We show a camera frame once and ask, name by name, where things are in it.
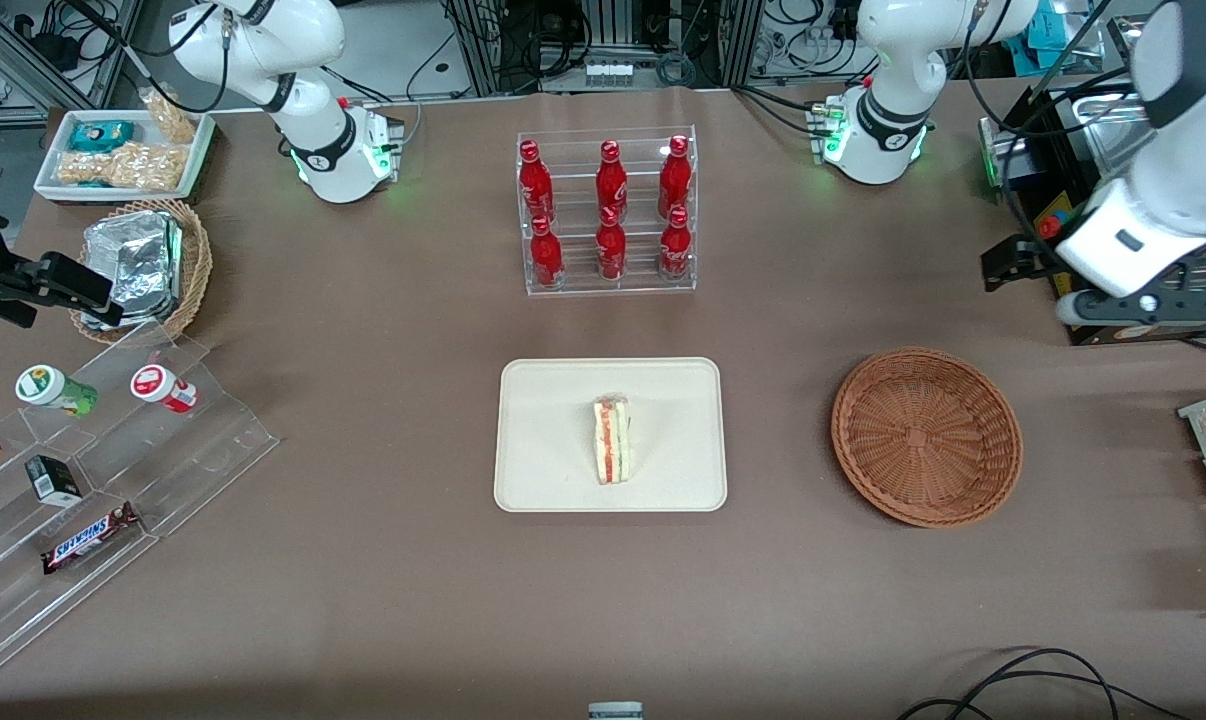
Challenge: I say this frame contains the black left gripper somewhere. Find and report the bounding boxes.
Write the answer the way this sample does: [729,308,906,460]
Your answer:
[982,238,1074,294]

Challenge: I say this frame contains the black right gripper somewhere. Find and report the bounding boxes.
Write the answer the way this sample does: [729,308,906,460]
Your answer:
[0,252,124,329]

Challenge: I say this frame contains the triangle sandwich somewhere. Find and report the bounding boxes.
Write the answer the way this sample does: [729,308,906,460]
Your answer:
[591,394,633,487]

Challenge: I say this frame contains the deep wicker basket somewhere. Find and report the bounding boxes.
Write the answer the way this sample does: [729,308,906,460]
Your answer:
[67,198,214,347]

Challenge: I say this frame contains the white snack tray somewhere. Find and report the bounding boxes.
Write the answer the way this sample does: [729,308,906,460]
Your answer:
[33,108,217,206]

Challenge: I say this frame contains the round flat wicker basket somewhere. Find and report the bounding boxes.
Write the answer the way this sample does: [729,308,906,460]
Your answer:
[831,346,1024,529]

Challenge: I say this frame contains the cream rectangular tray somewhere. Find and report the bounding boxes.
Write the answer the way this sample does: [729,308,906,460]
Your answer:
[494,357,729,514]

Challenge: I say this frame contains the silver foil containers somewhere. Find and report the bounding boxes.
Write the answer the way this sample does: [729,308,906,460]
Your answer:
[80,211,185,333]

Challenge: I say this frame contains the red emergency stop button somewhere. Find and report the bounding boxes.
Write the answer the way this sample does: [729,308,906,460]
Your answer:
[1037,194,1078,242]

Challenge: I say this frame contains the green lid cup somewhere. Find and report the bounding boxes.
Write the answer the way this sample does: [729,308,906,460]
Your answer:
[15,364,100,419]

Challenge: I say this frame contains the metal cylinder with green light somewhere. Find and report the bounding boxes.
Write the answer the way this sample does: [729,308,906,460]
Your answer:
[977,117,1026,202]

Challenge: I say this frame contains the red lid cup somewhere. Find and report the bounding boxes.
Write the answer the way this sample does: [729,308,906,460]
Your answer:
[129,363,200,415]

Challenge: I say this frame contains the black machine box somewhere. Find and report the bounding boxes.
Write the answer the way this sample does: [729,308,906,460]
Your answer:
[1003,78,1206,347]

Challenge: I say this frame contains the large clear peanut snack bag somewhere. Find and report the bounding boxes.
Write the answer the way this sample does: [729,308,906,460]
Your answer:
[55,141,191,193]

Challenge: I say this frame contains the teal snack packet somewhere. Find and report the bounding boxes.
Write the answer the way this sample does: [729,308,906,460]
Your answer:
[67,119,137,154]

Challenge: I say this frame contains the steel pan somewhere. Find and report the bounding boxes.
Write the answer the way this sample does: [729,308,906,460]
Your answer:
[1083,90,1169,183]

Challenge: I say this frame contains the clear acrylic stepped shelf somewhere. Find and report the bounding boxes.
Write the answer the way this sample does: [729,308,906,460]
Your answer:
[0,320,281,677]

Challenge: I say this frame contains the small black box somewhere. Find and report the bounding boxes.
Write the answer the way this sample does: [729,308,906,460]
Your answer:
[24,454,85,507]

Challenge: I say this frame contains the small clear peanut snack bag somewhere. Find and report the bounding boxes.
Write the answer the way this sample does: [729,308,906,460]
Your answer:
[140,87,200,147]

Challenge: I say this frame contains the Snickers chocolate bar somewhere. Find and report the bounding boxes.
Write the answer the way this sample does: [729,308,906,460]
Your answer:
[40,501,143,576]

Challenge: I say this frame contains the teal paper packet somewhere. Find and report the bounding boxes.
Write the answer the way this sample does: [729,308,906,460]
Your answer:
[1021,0,1100,53]

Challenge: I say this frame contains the red cola bottle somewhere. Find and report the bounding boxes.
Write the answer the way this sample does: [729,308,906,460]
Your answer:
[595,207,629,283]
[657,135,693,216]
[518,140,556,223]
[659,205,694,283]
[529,215,566,291]
[595,140,630,216]

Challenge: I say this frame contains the table cover cloth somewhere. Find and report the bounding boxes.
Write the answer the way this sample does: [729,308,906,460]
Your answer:
[0,85,1206,720]

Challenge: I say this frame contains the clear acrylic bottle rack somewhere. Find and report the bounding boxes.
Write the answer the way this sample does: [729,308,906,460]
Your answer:
[516,125,698,297]

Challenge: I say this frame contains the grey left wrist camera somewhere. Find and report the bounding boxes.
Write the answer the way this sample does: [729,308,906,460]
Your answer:
[1054,288,1206,330]

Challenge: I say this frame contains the black floor cables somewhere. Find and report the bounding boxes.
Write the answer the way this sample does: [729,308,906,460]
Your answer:
[897,647,1196,720]

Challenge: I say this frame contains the aluminium frame rack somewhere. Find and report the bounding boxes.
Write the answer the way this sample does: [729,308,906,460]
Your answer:
[441,0,766,97]

